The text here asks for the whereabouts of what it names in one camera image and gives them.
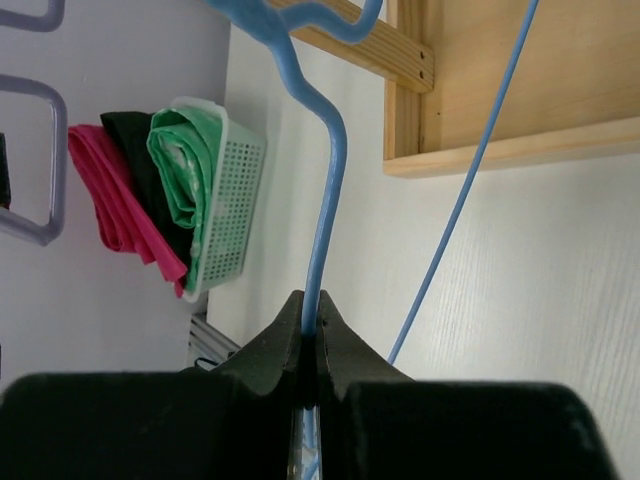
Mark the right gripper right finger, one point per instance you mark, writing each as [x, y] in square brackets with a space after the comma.
[378, 423]

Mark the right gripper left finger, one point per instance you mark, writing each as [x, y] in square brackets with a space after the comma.
[235, 421]

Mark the pink trousers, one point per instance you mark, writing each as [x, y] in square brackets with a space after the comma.
[123, 224]

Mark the green trousers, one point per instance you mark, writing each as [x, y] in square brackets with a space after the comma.
[184, 144]

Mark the black trousers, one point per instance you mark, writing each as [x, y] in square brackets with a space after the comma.
[129, 131]

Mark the light blue hanger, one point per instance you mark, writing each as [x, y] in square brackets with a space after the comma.
[273, 27]

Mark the white plastic basket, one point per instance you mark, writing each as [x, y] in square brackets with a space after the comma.
[234, 194]

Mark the aluminium mounting rail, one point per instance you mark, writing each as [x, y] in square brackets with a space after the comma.
[207, 346]

